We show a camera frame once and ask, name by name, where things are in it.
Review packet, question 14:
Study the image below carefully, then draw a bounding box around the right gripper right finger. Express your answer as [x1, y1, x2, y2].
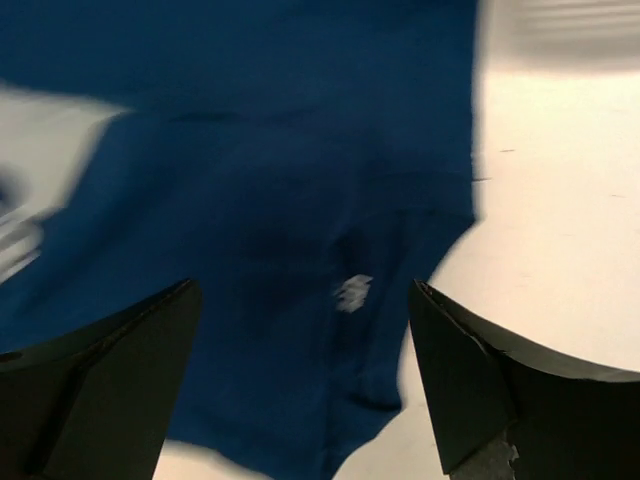
[409, 281, 639, 480]

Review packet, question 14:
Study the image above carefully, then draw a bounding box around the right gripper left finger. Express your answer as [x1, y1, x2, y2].
[1, 281, 202, 480]

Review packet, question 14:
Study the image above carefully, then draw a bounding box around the blue t-shirt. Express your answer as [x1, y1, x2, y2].
[1, 1, 478, 479]

